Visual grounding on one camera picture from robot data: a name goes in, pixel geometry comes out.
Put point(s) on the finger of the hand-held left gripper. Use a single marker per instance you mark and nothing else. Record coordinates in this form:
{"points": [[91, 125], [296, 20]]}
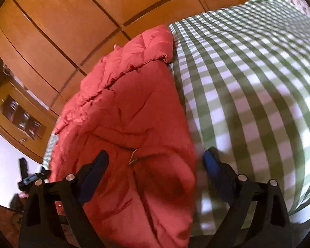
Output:
{"points": [[22, 168]]}

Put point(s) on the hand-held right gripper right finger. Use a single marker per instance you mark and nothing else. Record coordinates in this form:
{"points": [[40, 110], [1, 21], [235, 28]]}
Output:
{"points": [[213, 165]]}

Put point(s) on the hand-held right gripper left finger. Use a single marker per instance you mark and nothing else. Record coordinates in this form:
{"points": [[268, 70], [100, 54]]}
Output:
{"points": [[93, 178]]}

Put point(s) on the orange puffer jacket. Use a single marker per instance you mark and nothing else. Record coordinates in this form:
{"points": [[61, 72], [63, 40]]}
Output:
{"points": [[126, 124]]}

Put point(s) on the wooden bookshelf cabinet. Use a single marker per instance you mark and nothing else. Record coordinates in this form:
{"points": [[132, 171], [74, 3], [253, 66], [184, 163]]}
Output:
{"points": [[23, 118]]}

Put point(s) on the green checked bed sheet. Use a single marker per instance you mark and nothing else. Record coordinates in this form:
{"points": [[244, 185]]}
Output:
{"points": [[248, 95]]}

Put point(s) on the wooden wardrobe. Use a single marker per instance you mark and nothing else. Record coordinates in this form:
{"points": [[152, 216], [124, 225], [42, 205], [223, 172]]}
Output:
{"points": [[80, 18]]}

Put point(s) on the floral bed cover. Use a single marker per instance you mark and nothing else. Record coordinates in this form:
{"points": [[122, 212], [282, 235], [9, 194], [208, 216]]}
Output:
{"points": [[298, 5]]}

